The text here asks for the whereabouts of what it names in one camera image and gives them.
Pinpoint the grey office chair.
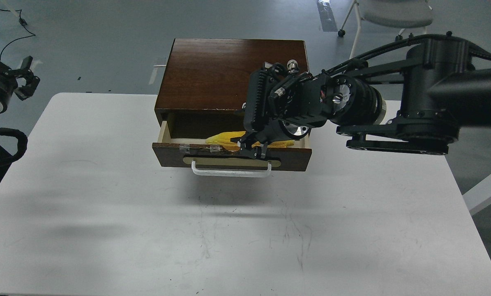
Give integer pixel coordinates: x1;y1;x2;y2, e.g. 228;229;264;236
337;0;433;59

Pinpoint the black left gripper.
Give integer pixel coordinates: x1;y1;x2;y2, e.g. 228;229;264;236
0;56;40;114

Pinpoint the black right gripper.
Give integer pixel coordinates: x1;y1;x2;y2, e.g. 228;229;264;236
238;62;384;160

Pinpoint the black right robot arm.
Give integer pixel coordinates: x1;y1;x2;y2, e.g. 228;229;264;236
231;32;491;160

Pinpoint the wooden drawer with white handle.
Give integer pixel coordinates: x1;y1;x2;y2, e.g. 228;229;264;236
152;113;312;172

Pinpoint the grey floor tape strip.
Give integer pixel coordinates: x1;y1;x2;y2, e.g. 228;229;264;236
316;0;339;32

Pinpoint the dark brown wooden cabinet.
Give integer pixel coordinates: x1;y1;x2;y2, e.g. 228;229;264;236
154;39;309;130

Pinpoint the white table leg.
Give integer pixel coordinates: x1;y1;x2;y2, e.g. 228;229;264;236
463;174;491;215

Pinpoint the yellow corn cob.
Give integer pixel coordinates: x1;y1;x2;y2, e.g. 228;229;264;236
205;131;295;151

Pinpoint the black floor cable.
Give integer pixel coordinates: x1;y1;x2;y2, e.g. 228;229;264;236
0;0;36;62

